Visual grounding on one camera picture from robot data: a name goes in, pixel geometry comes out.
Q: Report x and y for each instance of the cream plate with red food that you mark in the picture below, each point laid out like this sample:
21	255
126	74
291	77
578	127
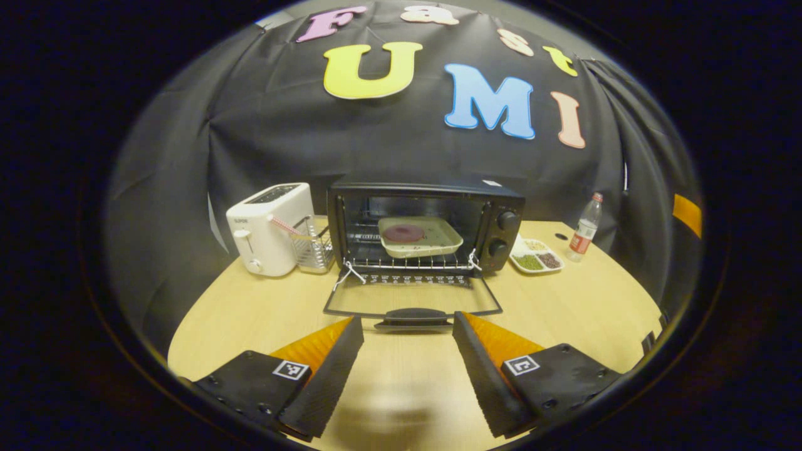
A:
420	237

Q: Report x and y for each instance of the black backdrop cloth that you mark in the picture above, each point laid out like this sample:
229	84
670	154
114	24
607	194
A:
282	138

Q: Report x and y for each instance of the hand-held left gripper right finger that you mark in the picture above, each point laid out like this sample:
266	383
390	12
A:
485	382

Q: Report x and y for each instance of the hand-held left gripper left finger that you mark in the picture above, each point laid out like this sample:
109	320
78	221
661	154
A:
326	382

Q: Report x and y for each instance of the white toaster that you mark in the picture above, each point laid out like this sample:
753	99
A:
266	232

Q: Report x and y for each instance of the black electric oven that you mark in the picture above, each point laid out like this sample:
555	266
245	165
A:
501	238

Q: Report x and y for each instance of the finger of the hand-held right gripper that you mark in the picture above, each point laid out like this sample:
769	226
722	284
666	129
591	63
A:
688	214

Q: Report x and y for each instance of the white divided dish of beans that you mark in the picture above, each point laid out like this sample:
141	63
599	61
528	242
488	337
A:
537	258

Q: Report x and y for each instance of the clear bottle with red label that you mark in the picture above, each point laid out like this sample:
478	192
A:
584	232

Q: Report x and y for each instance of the pink striped stick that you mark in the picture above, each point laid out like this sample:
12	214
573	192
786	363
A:
285	225

